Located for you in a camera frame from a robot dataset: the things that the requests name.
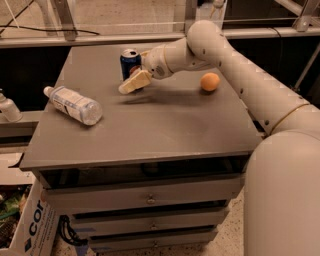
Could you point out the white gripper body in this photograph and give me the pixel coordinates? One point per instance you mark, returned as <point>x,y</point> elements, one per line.
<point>154,63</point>

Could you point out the blue pepsi can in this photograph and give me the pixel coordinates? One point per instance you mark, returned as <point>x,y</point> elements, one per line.
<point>130,61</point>

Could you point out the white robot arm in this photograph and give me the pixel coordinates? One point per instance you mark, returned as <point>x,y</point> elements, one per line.
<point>282,185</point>

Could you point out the orange fruit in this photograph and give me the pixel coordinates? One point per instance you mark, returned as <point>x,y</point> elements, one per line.
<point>209,82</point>

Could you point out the clear plastic water bottle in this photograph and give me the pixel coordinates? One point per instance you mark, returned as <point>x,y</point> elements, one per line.
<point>81,108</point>

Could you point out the grey drawer cabinet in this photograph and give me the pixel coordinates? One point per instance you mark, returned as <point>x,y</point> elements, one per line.
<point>169,130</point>

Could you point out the white spray bottle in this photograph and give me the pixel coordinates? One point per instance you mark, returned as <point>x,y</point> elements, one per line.
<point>9,109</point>

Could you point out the top grey drawer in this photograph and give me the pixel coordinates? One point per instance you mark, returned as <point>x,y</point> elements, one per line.
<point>145,194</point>

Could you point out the grey drawer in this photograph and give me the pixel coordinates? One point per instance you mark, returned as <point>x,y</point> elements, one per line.
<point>145,194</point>
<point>150,219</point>
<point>153,239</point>

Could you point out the middle grey drawer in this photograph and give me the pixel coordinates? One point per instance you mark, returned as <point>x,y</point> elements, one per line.
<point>150,219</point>

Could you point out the bottom grey drawer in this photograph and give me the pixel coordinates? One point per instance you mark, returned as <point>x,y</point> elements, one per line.
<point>153,239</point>

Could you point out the white cardboard box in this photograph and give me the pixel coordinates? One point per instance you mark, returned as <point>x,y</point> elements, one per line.
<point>28,222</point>

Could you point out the metal frame rail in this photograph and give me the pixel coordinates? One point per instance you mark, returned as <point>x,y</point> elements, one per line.
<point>247,33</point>

